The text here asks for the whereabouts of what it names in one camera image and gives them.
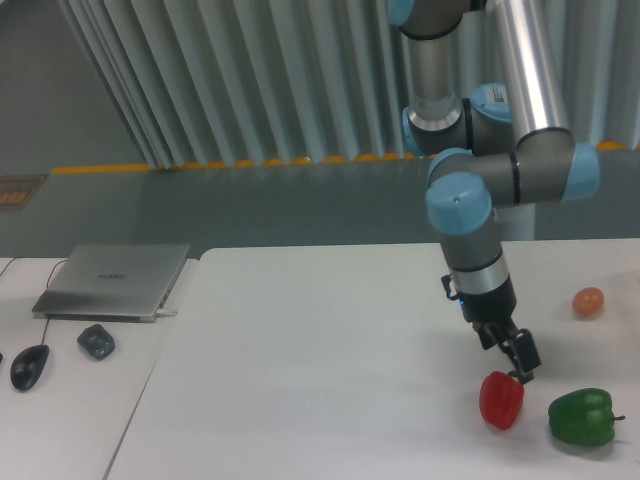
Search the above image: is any silver closed laptop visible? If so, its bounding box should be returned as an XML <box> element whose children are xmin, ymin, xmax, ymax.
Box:
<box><xmin>32</xmin><ymin>244</ymin><xmax>189</xmax><ymax>323</ymax></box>

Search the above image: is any black mouse cable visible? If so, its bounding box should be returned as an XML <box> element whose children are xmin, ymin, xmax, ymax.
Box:
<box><xmin>41</xmin><ymin>258</ymin><xmax>68</xmax><ymax>347</ymax></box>

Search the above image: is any white pleated curtain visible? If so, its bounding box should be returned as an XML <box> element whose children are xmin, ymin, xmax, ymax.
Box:
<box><xmin>58</xmin><ymin>1</ymin><xmax>639</xmax><ymax>169</ymax></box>

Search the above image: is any red bell pepper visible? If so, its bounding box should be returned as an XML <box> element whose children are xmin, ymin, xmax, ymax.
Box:
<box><xmin>479</xmin><ymin>371</ymin><xmax>525</xmax><ymax>430</ymax></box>

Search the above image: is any dark grey small device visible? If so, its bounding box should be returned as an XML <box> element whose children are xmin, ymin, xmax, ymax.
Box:
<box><xmin>77</xmin><ymin>324</ymin><xmax>116</xmax><ymax>361</ymax></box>

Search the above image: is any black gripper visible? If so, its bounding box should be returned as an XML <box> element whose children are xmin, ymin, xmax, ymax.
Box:
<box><xmin>441</xmin><ymin>274</ymin><xmax>542</xmax><ymax>384</ymax></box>

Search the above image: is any black computer mouse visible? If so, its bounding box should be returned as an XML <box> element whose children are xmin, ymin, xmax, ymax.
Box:
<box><xmin>10</xmin><ymin>344</ymin><xmax>50</xmax><ymax>392</ymax></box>

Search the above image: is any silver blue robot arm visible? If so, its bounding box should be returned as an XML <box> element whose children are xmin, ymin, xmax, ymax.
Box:
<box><xmin>387</xmin><ymin>1</ymin><xmax>600</xmax><ymax>383</ymax></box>

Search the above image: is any brown egg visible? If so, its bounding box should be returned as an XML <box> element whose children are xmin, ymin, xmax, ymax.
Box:
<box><xmin>572</xmin><ymin>287</ymin><xmax>605</xmax><ymax>319</ymax></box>

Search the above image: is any green bell pepper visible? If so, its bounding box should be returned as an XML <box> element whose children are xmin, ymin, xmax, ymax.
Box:
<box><xmin>548</xmin><ymin>388</ymin><xmax>626</xmax><ymax>448</ymax></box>

